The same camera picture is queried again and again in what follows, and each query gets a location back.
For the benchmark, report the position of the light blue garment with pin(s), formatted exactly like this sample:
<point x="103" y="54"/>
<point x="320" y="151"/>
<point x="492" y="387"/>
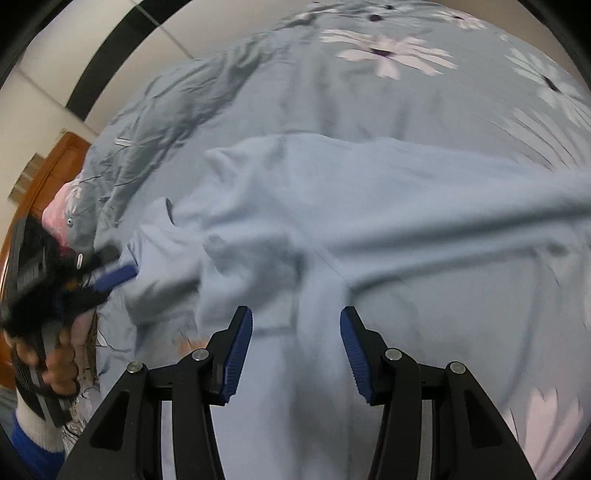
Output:
<point x="369" y="277"/>

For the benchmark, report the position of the grey floral bed sheet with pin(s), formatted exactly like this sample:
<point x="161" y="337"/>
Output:
<point x="295" y="101"/>

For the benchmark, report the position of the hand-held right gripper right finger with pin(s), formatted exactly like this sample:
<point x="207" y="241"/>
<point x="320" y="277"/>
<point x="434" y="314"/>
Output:
<point x="355" y="355"/>

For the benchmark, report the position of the wooden headboard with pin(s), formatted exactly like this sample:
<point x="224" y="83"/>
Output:
<point x="41" y="184"/>

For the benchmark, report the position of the person's left hand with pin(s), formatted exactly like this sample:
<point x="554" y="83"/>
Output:
<point x="60" y="360"/>

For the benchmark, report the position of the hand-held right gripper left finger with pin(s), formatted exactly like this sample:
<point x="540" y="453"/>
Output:
<point x="236" y="355"/>

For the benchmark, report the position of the pink pillow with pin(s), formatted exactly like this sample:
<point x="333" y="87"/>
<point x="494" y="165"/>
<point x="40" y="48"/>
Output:
<point x="57" y="212"/>

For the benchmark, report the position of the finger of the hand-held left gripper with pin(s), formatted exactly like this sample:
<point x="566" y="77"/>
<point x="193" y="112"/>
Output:
<point x="115" y="276"/>

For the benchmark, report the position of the person's left forearm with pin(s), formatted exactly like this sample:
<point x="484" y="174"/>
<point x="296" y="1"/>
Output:
<point x="34" y="438"/>

